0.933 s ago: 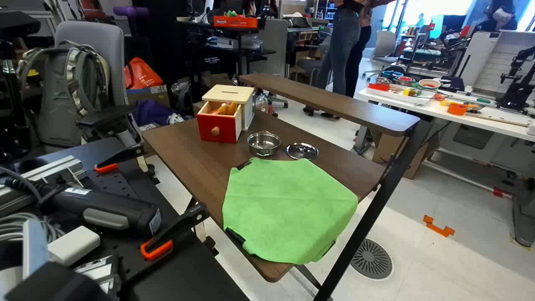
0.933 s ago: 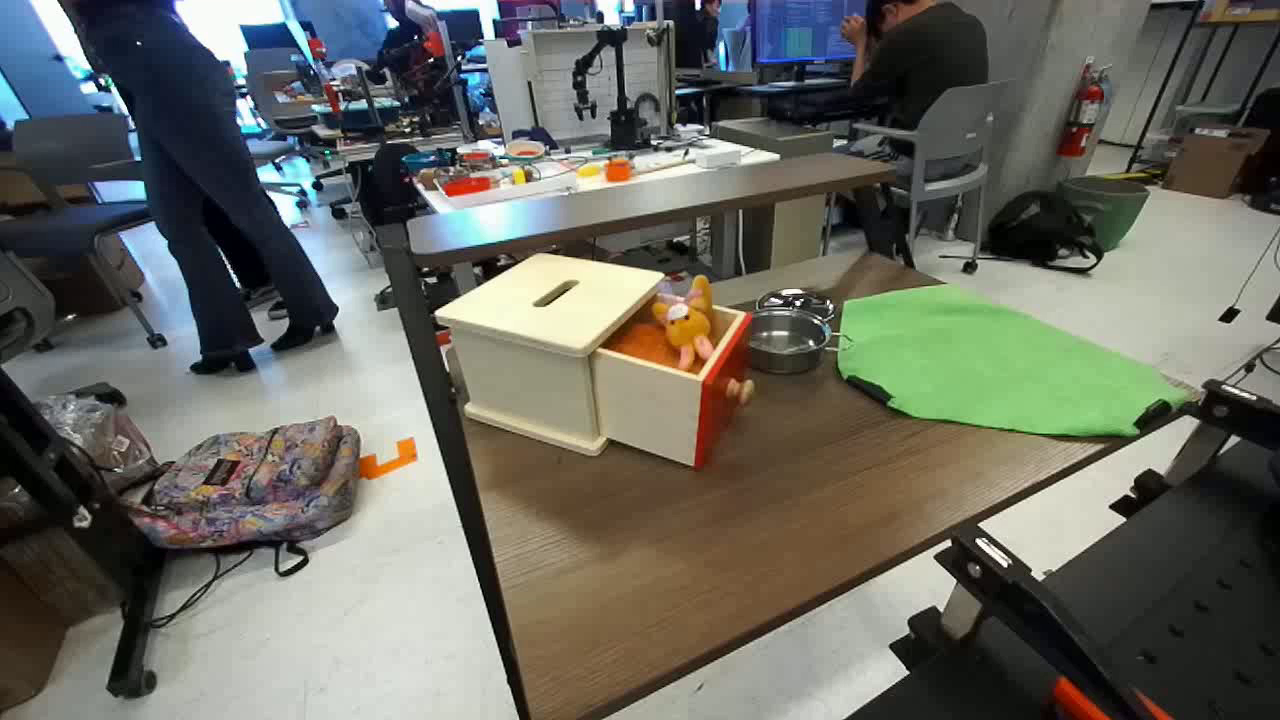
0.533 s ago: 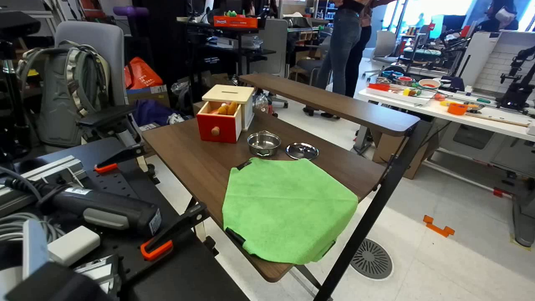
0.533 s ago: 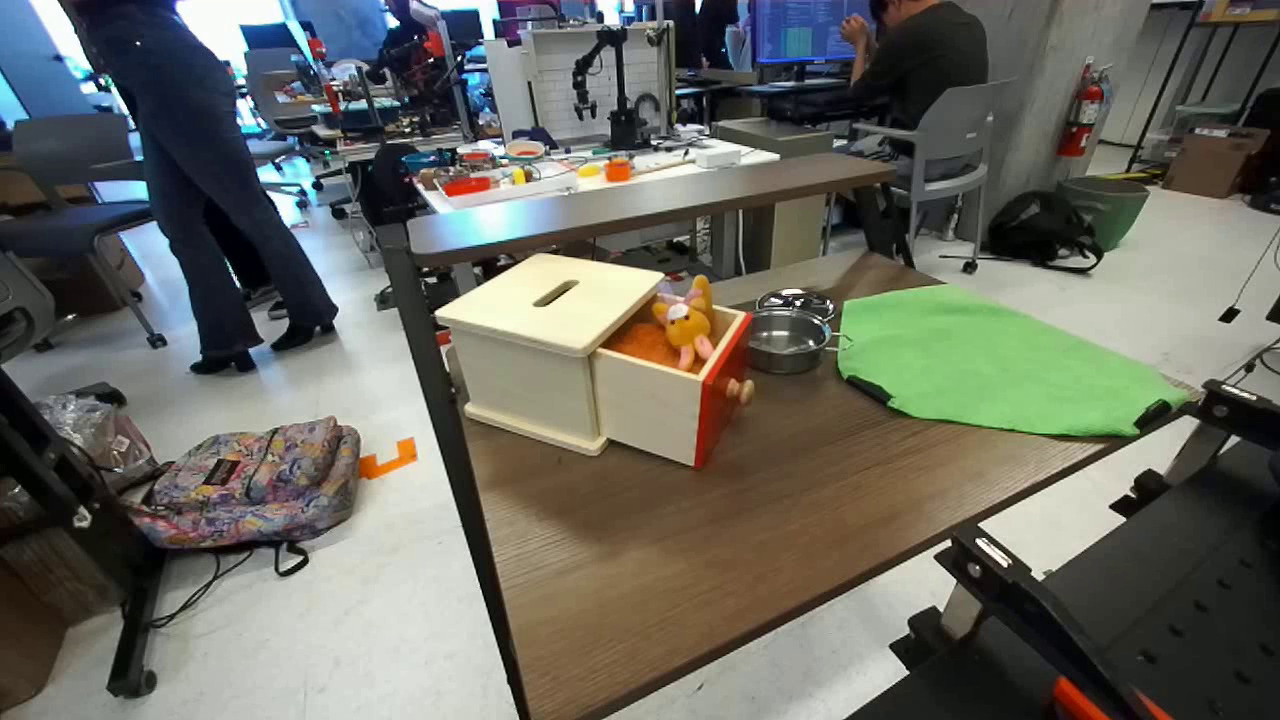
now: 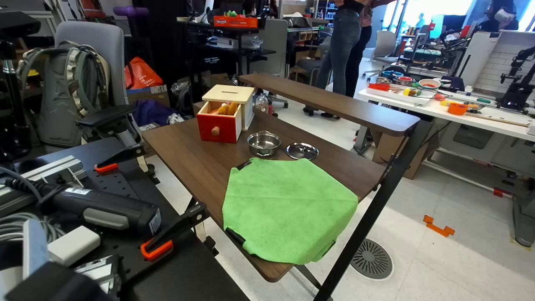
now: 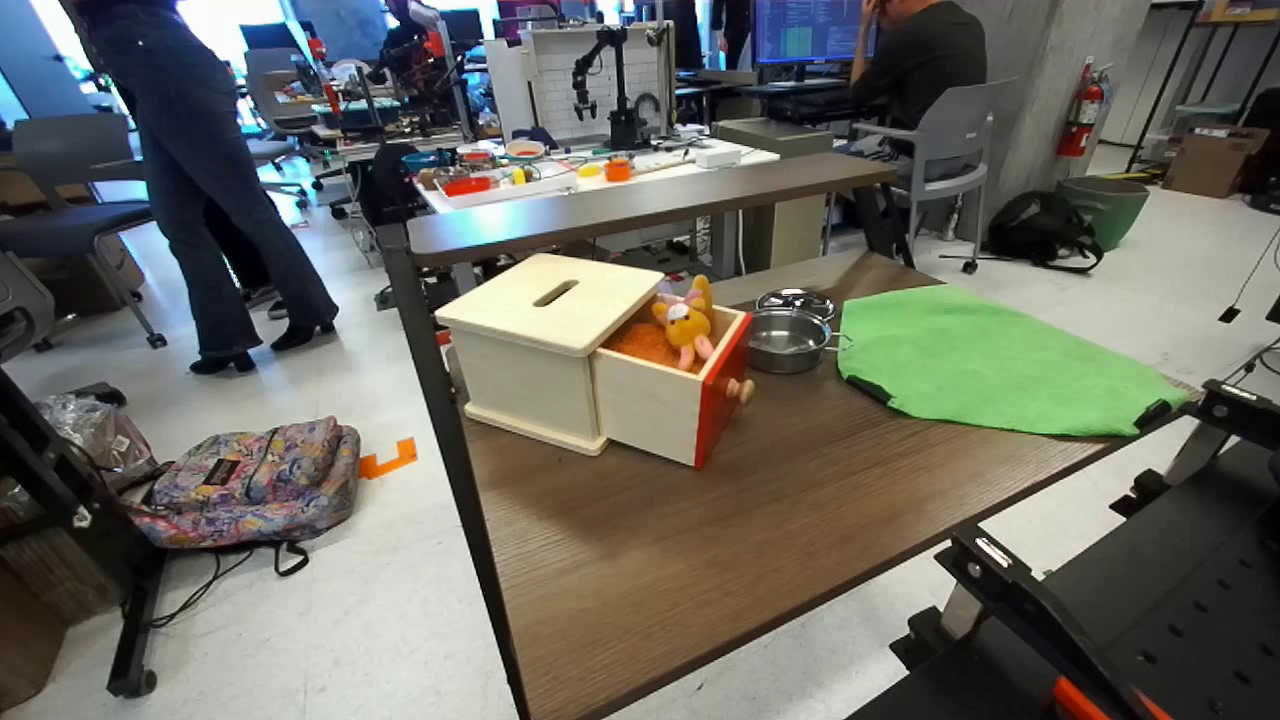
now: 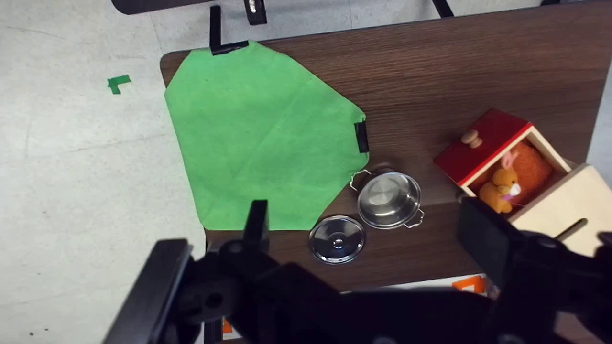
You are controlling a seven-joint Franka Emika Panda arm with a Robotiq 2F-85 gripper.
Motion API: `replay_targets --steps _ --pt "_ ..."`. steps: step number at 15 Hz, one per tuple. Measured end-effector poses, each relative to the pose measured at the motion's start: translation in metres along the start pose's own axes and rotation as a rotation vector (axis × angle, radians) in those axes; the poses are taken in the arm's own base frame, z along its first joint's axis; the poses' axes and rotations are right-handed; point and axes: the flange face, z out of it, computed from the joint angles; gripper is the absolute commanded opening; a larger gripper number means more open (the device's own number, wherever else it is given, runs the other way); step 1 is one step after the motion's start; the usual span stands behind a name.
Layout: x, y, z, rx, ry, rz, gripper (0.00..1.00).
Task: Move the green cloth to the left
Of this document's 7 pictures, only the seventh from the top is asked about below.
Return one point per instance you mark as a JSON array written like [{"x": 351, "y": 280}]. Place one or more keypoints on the long black tape strip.
[{"x": 256, "y": 220}]

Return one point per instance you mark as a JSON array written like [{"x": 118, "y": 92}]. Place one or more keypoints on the thin black chair leg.
[{"x": 441, "y": 6}]

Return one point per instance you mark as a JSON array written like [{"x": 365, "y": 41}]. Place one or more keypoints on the light wooden box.
[{"x": 573, "y": 198}]

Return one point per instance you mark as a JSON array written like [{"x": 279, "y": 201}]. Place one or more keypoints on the green cloth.
[{"x": 254, "y": 134}]

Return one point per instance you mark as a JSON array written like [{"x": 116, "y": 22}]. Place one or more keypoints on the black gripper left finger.
[{"x": 149, "y": 299}]

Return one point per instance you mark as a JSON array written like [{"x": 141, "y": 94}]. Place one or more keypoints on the orange plush toy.
[{"x": 518, "y": 175}]

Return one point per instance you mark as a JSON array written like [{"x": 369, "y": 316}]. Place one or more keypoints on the red wooden drawer box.
[{"x": 483, "y": 144}]

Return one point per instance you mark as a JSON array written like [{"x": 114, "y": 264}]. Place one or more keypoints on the black chair base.
[{"x": 153, "y": 5}]

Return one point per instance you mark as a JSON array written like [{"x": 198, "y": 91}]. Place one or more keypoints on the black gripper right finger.
[{"x": 493, "y": 241}]

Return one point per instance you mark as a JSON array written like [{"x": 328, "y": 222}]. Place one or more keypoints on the round steel pot lid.
[{"x": 336, "y": 240}]

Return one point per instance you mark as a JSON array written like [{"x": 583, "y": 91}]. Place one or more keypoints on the black L-shaped tape strip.
[{"x": 218, "y": 35}]

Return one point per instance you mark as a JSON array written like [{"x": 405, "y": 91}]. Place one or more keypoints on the short black tape strip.
[{"x": 361, "y": 136}]

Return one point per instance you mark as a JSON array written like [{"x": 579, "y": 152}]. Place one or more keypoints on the white and orange card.
[{"x": 439, "y": 284}]

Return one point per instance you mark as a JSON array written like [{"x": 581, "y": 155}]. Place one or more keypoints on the green tape floor mark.
[{"x": 116, "y": 83}]

